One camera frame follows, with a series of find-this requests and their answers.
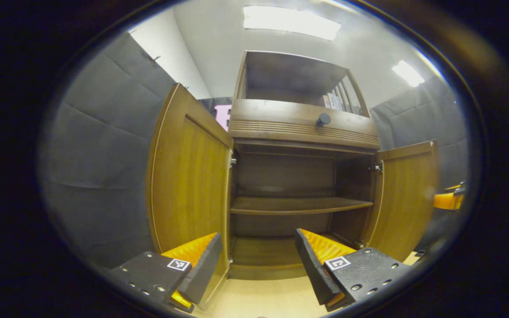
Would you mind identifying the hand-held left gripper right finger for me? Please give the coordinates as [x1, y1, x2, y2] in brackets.
[294, 228, 412, 312]

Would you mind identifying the large ceiling light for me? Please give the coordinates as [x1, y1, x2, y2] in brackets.
[243, 5, 341, 41]

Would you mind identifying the wooden double-door shoe cabinet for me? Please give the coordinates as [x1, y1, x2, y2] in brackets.
[228, 50, 381, 281]

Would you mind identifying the wooden inner shelf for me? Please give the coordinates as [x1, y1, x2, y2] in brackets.
[230, 197, 374, 216]

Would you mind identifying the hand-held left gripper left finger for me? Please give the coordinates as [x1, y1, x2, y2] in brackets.
[109, 232, 223, 313]

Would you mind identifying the small ceiling light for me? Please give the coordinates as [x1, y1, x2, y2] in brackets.
[391, 61, 425, 87]

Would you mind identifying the wooden door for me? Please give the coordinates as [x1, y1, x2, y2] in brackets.
[145, 83, 234, 305]
[361, 140, 441, 262]

